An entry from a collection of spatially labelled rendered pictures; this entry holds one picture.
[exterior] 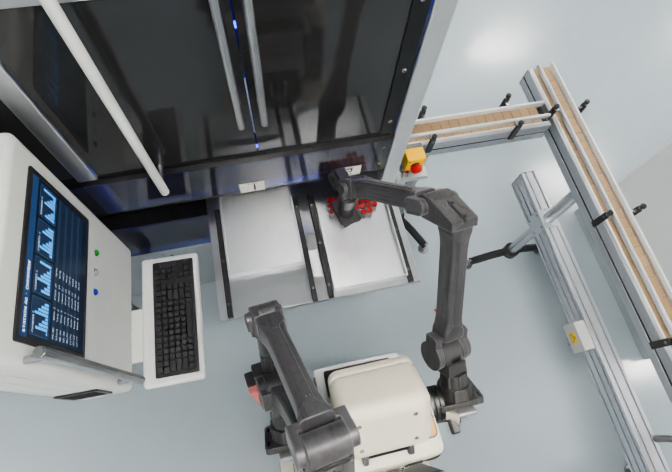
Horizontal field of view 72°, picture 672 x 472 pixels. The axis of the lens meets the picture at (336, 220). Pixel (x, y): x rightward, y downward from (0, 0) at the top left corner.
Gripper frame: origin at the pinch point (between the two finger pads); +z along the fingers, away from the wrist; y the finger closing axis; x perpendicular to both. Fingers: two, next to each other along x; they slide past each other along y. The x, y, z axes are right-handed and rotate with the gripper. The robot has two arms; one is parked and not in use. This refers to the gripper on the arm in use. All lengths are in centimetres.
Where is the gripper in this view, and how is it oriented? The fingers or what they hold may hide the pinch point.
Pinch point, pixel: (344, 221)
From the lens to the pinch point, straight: 161.9
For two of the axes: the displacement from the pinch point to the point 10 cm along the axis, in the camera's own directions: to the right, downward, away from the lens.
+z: -0.5, 4.2, 9.1
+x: -8.9, 4.0, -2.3
